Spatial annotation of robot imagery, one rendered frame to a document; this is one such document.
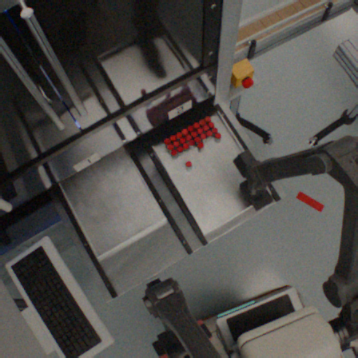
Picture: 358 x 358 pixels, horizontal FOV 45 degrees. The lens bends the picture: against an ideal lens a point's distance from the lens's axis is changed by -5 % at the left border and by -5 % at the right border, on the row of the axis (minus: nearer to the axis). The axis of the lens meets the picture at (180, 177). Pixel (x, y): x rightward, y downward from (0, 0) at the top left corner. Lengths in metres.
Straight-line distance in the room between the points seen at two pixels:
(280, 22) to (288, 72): 1.05
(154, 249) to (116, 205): 0.20
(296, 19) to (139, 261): 1.06
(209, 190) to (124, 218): 0.30
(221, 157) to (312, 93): 1.25
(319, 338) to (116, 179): 0.88
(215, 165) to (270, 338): 0.71
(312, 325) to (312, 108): 1.79
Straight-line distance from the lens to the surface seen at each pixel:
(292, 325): 1.07
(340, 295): 1.15
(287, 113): 2.63
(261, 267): 2.41
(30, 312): 1.68
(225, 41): 1.26
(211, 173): 1.55
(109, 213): 1.54
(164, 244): 1.51
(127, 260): 1.52
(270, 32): 1.75
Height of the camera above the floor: 2.38
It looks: 75 degrees down
